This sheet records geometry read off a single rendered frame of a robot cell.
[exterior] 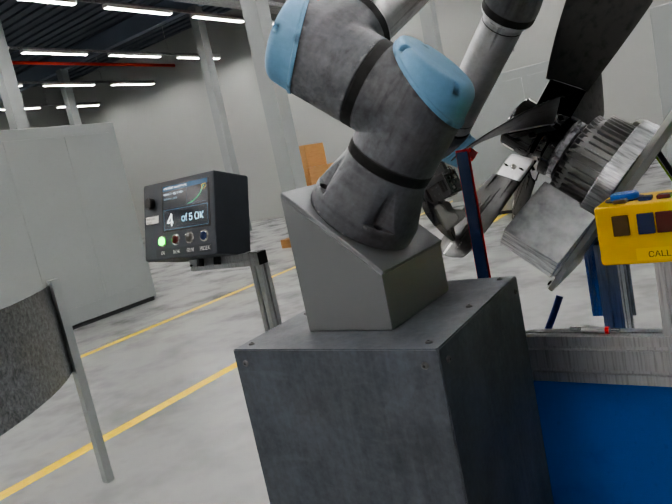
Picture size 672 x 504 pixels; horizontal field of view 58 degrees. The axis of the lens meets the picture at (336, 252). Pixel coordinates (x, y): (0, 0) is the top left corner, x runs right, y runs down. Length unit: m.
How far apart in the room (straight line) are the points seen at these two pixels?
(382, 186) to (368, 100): 0.10
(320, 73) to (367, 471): 0.48
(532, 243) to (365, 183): 0.63
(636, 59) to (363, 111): 13.04
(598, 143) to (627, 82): 12.34
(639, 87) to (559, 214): 12.37
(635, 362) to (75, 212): 6.88
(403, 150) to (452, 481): 0.38
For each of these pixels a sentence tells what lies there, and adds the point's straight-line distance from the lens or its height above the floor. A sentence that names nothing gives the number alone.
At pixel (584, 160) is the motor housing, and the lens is 1.39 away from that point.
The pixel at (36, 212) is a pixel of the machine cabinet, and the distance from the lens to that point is 7.28.
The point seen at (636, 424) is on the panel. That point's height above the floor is 0.70.
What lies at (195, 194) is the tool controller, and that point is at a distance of 1.43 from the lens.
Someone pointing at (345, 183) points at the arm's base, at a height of 1.19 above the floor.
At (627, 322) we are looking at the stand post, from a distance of 1.58.
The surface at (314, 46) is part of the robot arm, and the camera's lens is 0.76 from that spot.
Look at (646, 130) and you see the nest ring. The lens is 1.41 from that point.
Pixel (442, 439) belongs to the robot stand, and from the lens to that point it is 0.71.
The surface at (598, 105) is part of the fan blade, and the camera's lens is 1.78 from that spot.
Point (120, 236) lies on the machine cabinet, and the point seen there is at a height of 0.88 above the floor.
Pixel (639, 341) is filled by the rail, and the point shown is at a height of 0.85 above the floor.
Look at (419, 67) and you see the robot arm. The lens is 0.71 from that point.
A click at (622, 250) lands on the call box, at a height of 1.00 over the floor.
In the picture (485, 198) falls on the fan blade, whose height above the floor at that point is 1.06.
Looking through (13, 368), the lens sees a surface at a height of 0.74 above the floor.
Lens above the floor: 1.21
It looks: 8 degrees down
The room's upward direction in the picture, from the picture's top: 12 degrees counter-clockwise
